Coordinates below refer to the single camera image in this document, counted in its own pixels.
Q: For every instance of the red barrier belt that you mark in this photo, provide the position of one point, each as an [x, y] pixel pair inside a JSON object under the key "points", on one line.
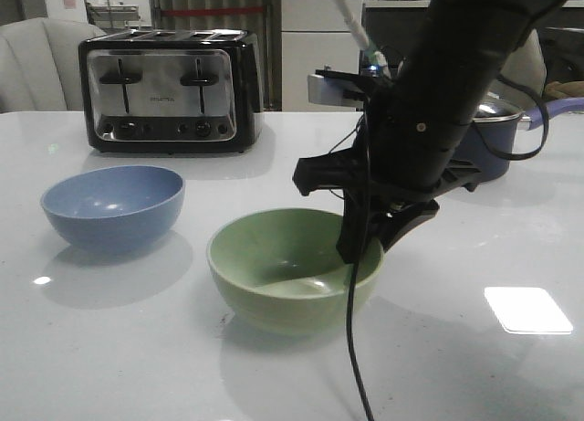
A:
{"points": [[204, 12]]}

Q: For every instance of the beige armchair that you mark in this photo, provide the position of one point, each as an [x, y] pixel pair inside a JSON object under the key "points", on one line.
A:
{"points": [[526, 67], [39, 64]]}

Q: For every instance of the right beige armchair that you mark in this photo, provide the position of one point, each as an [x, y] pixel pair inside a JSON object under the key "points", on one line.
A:
{"points": [[526, 67]]}

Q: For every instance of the left beige armchair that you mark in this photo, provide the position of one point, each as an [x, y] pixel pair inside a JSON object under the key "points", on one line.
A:
{"points": [[39, 64]]}

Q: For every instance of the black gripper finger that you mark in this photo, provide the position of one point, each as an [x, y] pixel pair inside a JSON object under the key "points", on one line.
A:
{"points": [[354, 236], [391, 227]]}

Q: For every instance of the white refrigerator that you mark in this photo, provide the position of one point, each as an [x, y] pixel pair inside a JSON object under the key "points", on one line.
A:
{"points": [[313, 36]]}

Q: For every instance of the black and chrome toaster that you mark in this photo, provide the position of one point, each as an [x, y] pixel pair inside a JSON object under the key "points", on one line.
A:
{"points": [[172, 91]]}

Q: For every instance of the metal rack cart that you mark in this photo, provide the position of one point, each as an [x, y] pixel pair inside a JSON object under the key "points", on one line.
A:
{"points": [[113, 14]]}

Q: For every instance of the blue saucepan with lid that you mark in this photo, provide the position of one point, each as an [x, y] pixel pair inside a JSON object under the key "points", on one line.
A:
{"points": [[490, 139]]}

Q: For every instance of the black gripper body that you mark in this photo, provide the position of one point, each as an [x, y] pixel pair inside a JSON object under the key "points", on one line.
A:
{"points": [[404, 153]]}

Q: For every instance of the blue bowl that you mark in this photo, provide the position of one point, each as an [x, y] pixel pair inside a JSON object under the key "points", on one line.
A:
{"points": [[115, 210]]}

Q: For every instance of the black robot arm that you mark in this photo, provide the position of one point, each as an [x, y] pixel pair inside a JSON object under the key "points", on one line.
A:
{"points": [[403, 156]]}

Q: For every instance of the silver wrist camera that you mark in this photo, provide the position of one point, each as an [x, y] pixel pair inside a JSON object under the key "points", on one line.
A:
{"points": [[337, 88]]}

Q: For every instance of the grey curtain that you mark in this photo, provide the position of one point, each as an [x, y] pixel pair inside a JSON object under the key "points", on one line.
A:
{"points": [[262, 17]]}

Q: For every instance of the green bowl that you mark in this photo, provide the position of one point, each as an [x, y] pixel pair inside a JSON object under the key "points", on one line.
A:
{"points": [[279, 270]]}

